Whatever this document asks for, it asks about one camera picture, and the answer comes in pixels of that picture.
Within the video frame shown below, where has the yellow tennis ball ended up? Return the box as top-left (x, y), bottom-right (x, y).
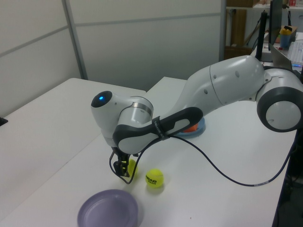
top-left (127, 158), bottom-right (139, 175)
top-left (145, 168), bottom-right (165, 189)

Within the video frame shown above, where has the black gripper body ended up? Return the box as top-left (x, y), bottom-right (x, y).
top-left (111, 146), bottom-right (130, 165)

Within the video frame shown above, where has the black monitor stand pole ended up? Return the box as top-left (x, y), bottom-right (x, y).
top-left (257, 10), bottom-right (269, 62)

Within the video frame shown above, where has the orange cube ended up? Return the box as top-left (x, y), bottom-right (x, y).
top-left (183, 123), bottom-right (200, 133)

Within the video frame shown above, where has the yellow object in cup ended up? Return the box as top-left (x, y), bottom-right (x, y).
top-left (280, 25), bottom-right (293, 36)

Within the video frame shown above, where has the blue cup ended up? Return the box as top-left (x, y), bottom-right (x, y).
top-left (279, 33), bottom-right (292, 50)

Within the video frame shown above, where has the dark monitor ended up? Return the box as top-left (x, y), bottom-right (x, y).
top-left (269, 0), bottom-right (283, 45)

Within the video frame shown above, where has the blue plate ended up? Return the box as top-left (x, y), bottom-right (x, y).
top-left (175, 117), bottom-right (206, 138)

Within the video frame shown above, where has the tall brown cardboard sheet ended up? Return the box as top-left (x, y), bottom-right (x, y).
top-left (231, 8), bottom-right (247, 47)

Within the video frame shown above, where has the brown cardboard box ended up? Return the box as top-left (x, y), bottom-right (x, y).
top-left (224, 45), bottom-right (253, 61)

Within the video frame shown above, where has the purple plate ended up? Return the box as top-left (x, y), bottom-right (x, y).
top-left (77, 188), bottom-right (139, 227)

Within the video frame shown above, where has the black cable strap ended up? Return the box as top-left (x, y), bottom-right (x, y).
top-left (152, 115), bottom-right (168, 140)

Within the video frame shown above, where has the white keyboard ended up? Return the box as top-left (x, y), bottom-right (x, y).
top-left (289, 40), bottom-right (303, 67)

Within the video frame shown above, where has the grey laptop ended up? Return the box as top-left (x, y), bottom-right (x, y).
top-left (269, 43), bottom-right (293, 71)

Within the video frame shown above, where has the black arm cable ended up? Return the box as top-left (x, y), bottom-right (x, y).
top-left (108, 132), bottom-right (303, 187)

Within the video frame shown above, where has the grey partition post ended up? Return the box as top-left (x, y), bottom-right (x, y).
top-left (219, 0), bottom-right (228, 61)

